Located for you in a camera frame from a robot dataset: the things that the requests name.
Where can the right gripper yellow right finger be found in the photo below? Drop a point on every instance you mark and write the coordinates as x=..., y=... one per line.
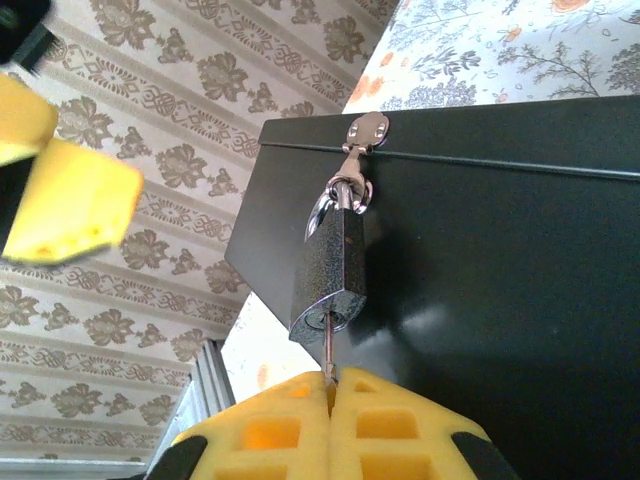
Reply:
x=395, y=430

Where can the black box with painted lid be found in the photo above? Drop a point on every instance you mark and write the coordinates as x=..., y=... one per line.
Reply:
x=500, y=250

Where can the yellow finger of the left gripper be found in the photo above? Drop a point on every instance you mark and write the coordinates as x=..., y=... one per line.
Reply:
x=22, y=120
x=75, y=200

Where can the silver box hasp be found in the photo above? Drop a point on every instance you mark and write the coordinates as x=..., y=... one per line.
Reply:
x=367, y=127

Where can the silver key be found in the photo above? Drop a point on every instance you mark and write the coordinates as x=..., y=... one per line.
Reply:
x=328, y=350

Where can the aluminium frame side rail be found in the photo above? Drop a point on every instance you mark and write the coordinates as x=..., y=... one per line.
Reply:
x=200, y=400

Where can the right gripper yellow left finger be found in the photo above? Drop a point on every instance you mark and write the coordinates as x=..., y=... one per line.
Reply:
x=260, y=435

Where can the dark grey padlock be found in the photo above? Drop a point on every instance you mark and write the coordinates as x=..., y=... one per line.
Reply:
x=330, y=270

